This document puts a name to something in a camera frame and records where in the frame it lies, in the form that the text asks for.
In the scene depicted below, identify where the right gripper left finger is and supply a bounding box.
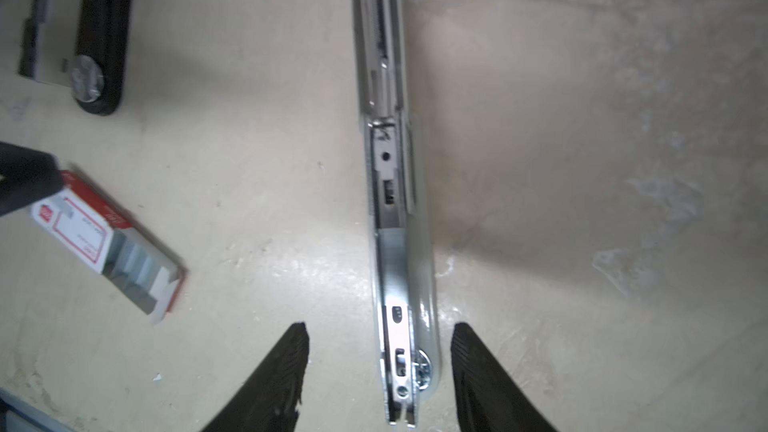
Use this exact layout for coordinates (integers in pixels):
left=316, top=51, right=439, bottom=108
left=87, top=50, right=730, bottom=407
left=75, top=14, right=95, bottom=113
left=204, top=322, right=310, bottom=432

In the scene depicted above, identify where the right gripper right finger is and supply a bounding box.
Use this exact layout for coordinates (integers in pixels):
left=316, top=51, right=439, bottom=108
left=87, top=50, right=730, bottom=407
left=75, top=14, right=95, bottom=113
left=450, top=322, right=556, bottom=432

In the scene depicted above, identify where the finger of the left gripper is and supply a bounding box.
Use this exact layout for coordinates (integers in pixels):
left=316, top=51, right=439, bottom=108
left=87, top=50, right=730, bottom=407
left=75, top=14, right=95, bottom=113
left=1, top=142, right=64, bottom=216

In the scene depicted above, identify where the red white staple box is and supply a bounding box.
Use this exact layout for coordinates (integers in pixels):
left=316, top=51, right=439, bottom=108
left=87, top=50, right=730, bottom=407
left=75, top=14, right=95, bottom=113
left=30, top=170, right=132, bottom=274

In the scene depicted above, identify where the grey silver stapler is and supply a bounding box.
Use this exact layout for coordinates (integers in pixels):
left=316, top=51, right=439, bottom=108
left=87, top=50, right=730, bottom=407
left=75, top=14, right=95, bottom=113
left=352, top=0, right=441, bottom=429

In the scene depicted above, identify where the grey staple tray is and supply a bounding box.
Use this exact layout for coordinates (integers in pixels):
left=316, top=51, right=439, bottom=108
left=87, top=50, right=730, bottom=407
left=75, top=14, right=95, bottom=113
left=102, top=228, right=184, bottom=325

